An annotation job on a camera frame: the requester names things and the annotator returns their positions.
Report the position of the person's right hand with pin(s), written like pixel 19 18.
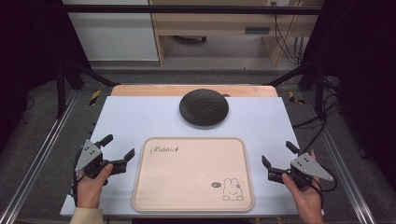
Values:
pixel 308 199

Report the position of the white cabinet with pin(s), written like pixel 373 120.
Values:
pixel 115 37

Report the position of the black round textured plate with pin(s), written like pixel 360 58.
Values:
pixel 204 107

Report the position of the person's left hand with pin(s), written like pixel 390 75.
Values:
pixel 90 189

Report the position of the yellow black tape marker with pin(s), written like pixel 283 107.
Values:
pixel 95 97
pixel 294 98

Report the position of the black curtain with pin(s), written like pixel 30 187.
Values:
pixel 28 62
pixel 364 77

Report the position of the aluminium rail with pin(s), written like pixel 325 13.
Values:
pixel 37 155
pixel 342 161

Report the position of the black horizontal frame bar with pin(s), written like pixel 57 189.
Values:
pixel 186 9

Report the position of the wooden desk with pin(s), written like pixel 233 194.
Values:
pixel 218 23

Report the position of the wooden table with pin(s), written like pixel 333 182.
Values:
pixel 149 90

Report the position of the pink tray with rabbit print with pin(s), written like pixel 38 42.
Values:
pixel 190 177

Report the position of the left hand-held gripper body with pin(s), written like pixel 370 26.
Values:
pixel 88 154

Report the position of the white board sheet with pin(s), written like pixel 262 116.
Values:
pixel 137 118

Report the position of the black metal stand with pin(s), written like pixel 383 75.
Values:
pixel 60 90
pixel 319 90

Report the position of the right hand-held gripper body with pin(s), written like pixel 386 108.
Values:
pixel 309 168

